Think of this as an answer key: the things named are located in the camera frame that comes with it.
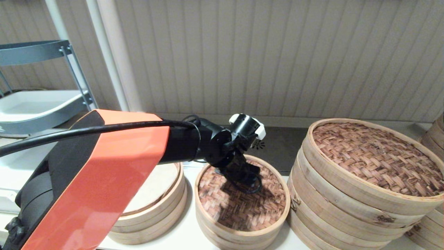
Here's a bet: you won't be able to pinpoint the small woven bamboo lid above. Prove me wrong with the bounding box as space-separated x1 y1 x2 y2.
195 155 291 236

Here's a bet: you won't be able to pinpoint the small bamboo steamer basket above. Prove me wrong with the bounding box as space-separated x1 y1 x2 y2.
196 205 290 250
108 161 188 245

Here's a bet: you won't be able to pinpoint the white cloth steamer liner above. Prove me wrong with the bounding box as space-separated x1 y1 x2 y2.
123 162 181 214

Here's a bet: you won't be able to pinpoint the large bamboo steamer stack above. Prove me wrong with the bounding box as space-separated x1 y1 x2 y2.
287 146 429 250

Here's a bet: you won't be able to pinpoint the large woven bamboo steamer lid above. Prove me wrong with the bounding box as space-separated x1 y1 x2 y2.
302 118 444 216

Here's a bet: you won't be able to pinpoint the steel drain plate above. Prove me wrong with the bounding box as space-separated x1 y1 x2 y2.
182 126 309 174

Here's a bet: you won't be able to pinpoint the white vertical pole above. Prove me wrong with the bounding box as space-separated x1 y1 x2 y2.
45 0 71 41
87 0 131 112

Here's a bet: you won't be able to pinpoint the black wrist camera white caps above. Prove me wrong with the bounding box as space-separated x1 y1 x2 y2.
229 114 266 153

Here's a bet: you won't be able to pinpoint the grey metal rack frame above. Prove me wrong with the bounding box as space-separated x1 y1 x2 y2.
0 40 99 112

